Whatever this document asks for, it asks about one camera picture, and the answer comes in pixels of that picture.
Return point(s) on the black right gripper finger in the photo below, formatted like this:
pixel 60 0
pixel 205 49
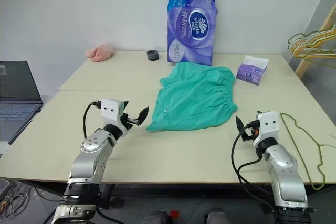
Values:
pixel 259 113
pixel 240 125

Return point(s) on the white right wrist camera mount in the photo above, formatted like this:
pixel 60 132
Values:
pixel 269 127

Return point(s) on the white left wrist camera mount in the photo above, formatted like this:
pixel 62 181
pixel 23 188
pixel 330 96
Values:
pixel 111 110

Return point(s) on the purple Vinda tissue multipack bag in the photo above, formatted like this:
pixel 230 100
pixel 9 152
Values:
pixel 189 37

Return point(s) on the dark grey rounded shape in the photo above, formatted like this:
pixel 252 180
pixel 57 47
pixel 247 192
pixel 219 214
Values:
pixel 218 216

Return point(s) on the green shorts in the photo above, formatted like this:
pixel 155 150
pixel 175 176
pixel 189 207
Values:
pixel 194 95

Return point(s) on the small purple tissue box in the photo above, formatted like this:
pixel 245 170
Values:
pixel 248 73

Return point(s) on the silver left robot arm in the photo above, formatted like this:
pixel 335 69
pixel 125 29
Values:
pixel 89 161

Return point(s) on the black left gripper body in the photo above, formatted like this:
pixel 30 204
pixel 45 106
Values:
pixel 128 123

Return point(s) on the small red block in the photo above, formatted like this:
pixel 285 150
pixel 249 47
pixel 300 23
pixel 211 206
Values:
pixel 174 214

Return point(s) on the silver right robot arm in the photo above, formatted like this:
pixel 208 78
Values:
pixel 286 171

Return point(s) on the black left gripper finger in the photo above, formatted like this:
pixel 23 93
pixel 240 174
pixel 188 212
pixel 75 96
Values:
pixel 125 104
pixel 143 116

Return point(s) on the grey open laptop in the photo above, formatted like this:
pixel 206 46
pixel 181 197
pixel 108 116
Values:
pixel 15 103

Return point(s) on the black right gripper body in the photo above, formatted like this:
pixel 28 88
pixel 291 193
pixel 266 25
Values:
pixel 249 132

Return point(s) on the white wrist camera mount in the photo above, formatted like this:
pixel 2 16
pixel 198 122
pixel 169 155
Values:
pixel 111 110
pixel 269 127

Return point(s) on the pink crumpled cloth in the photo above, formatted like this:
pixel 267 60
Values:
pixel 99 53

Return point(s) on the black round tape roll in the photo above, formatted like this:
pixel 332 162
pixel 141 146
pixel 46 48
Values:
pixel 152 55

